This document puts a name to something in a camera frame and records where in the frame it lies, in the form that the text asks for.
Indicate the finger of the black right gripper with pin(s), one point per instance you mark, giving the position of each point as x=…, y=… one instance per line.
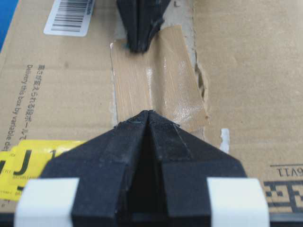
x=128, y=10
x=150, y=18

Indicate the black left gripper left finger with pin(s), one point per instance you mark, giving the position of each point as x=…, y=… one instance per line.
x=86, y=186

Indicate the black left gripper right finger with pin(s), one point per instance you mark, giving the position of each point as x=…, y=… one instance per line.
x=201, y=185

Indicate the cut beige tape piece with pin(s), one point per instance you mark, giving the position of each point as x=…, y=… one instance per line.
x=162, y=79

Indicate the brown cardboard box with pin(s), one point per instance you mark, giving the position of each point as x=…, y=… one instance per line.
x=57, y=92

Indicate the blue table cloth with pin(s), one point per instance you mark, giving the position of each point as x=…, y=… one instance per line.
x=7, y=10

